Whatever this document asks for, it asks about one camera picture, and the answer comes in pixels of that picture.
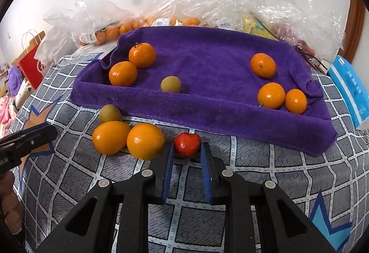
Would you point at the red bagged produce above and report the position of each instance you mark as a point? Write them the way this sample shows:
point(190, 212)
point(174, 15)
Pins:
point(288, 34)

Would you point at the white plastic bag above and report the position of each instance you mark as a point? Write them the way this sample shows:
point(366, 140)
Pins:
point(66, 39)

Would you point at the pile of bagged oranges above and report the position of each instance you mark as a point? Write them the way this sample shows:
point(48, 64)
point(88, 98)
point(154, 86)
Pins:
point(188, 21)

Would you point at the blue plastic packet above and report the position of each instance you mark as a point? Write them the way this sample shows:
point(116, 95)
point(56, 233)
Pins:
point(350, 88)

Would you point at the orange with green stem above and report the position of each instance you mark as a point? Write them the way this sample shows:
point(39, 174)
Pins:
point(142, 55)

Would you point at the pile of bagged tangerines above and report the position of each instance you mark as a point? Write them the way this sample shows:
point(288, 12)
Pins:
point(111, 32)

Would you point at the large orange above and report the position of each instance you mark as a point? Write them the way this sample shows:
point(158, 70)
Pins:
point(111, 137)
point(145, 141)

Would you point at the large clear plastic bag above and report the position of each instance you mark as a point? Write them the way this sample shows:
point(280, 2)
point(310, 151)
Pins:
point(288, 2)

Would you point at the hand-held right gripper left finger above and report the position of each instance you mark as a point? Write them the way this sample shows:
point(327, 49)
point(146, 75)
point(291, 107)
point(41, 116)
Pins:
point(167, 175)

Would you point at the red paper bag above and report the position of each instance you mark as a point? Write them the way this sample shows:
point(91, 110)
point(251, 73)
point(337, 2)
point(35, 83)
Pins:
point(31, 68)

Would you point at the red strawberry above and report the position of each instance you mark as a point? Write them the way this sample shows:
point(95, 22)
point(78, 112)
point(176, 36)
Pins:
point(186, 143)

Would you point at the pink cloth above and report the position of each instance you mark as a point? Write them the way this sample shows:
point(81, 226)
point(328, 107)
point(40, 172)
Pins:
point(5, 114)

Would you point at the purple towel-covered tray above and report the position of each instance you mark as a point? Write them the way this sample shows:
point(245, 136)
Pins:
point(207, 68)

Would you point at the white patterned cloth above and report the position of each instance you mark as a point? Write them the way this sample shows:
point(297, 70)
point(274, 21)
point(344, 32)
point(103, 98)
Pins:
point(24, 94)

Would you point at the grey checked blanket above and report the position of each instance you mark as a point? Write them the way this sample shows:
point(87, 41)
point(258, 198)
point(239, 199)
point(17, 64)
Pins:
point(259, 172)

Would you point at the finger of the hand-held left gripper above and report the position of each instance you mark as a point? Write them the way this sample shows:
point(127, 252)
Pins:
point(37, 140)
point(26, 133)

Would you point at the person's left hand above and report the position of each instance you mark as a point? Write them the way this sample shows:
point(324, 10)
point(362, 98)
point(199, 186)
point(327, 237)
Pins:
point(13, 209)

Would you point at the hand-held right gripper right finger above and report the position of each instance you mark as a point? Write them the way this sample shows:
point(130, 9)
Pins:
point(206, 172)

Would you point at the purple fluffy toy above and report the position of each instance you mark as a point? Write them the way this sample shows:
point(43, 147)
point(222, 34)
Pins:
point(13, 78)

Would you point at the wooden door frame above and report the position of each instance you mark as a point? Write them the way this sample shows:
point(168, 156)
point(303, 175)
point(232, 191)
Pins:
point(356, 22)

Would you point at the round green fruit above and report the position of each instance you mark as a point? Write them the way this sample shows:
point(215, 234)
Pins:
point(110, 113)
point(171, 84)

